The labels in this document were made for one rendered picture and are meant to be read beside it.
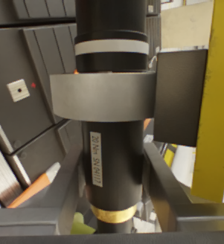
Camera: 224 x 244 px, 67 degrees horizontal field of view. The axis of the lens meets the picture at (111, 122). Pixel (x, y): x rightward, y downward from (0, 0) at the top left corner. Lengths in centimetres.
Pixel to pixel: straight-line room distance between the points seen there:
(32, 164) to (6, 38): 17
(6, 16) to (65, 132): 17
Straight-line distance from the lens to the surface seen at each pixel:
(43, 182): 30
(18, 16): 26
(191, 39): 445
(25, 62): 26
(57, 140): 30
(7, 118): 25
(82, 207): 43
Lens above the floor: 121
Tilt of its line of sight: 28 degrees down
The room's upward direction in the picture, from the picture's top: 97 degrees clockwise
